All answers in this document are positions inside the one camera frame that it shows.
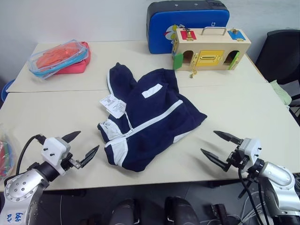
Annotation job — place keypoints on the blue round container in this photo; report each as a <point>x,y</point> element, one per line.
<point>4,90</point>

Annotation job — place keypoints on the clear pouch with orange items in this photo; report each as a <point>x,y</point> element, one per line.
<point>56,57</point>

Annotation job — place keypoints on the white paper hang tag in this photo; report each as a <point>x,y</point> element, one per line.
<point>113,105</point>

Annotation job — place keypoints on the blue cartoon carrying case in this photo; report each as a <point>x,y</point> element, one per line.
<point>161,25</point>

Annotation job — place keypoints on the dark brown floor object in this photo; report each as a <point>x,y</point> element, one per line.
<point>220,213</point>

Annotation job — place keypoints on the wooden lock box toy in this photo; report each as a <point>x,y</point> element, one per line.
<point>211,44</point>

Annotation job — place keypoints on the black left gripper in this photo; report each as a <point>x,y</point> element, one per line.
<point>69,161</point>

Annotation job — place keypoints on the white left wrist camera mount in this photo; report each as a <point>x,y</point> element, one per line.
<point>53,148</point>

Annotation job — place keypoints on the red fabric pouch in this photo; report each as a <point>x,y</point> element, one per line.
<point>77,66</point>

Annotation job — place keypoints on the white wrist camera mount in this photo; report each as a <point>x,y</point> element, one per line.
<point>251,148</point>
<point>53,148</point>

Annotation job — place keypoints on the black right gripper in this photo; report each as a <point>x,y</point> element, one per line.
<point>237,159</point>

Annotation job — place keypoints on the navy blue zip jacket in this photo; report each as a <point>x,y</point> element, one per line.
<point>152,112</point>

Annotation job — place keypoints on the light green cloth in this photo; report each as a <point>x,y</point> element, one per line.
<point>281,92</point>

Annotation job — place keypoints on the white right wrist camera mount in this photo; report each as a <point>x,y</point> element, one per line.
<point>251,148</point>

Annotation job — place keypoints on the plastic bag of coloured items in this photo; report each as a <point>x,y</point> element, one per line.
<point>5,152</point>

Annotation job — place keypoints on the dark rounded shape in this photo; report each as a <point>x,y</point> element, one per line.
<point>180,211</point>
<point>125,213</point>

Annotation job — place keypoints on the black office chair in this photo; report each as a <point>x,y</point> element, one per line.
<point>281,58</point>

